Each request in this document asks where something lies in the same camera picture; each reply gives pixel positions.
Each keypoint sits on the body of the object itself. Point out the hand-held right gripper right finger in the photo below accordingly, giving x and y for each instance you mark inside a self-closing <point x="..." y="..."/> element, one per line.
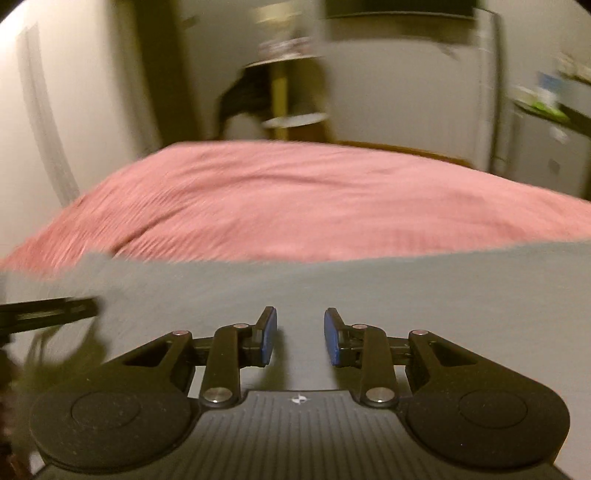
<point x="332" y="339"/>

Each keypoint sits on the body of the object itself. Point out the blue and white container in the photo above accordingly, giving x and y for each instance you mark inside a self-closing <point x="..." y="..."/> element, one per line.
<point x="549" y="87"/>

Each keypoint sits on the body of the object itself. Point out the green packet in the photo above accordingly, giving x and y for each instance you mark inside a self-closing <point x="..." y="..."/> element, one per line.
<point x="549" y="110"/>

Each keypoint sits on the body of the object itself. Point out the dark cloth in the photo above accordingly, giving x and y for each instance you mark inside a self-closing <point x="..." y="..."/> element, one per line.
<point x="242" y="94"/>

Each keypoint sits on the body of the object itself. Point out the dark wall television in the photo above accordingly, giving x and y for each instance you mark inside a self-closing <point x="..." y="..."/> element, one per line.
<point x="397" y="8"/>

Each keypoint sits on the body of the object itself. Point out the round side table yellow legs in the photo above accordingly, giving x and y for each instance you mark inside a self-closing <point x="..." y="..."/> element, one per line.
<point x="281" y="101"/>

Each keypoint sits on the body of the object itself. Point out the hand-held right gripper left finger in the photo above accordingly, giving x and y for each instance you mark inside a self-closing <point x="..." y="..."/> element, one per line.
<point x="269" y="339"/>

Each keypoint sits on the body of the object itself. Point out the grey sweat pants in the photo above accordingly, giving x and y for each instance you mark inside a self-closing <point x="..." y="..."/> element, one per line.
<point x="415" y="295"/>

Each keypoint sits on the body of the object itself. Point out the pink ribbed blanket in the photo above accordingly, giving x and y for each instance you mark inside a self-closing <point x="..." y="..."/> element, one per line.
<point x="277" y="203"/>

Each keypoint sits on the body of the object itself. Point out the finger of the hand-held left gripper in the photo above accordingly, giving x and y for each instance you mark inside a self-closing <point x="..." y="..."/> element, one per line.
<point x="55" y="311"/>

